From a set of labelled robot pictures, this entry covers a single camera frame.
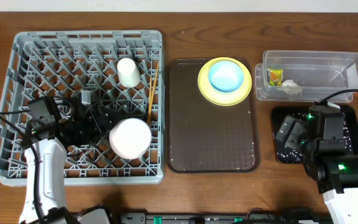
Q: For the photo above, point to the grey dishwasher rack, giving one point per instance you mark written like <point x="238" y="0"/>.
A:
<point x="61" y="64"/>

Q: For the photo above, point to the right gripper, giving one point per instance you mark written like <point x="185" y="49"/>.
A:
<point x="300" y="128"/>

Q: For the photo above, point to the white cup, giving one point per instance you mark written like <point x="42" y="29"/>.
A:
<point x="128" y="73"/>

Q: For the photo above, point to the white tissue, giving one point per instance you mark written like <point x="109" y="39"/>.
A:
<point x="291" y="88"/>

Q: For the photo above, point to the black tray bin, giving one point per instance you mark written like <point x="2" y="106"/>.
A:
<point x="354" y="124"/>

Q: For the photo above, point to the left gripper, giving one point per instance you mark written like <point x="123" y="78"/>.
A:
<point x="95" y="121"/>

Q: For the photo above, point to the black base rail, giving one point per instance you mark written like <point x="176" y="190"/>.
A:
<point x="255" y="215"/>

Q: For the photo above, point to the yellow green snack wrapper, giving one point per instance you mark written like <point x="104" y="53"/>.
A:
<point x="275" y="76"/>

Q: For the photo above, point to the white bowl with food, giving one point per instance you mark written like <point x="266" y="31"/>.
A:
<point x="130" y="138"/>

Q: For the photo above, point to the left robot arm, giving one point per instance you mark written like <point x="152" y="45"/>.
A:
<point x="45" y="142"/>

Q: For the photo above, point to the clear plastic container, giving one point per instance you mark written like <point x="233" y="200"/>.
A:
<point x="319" y="73"/>

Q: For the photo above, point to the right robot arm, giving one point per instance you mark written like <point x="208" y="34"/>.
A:
<point x="325" y="142"/>

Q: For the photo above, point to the light blue bowl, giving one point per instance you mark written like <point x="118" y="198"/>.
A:
<point x="225" y="76"/>

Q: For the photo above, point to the yellow plate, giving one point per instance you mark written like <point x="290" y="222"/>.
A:
<point x="220" y="98"/>

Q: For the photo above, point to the spilled rice and shells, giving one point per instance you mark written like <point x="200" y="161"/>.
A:
<point x="291" y="156"/>

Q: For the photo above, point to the dark brown serving tray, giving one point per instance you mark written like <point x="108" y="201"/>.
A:
<point x="201" y="136"/>

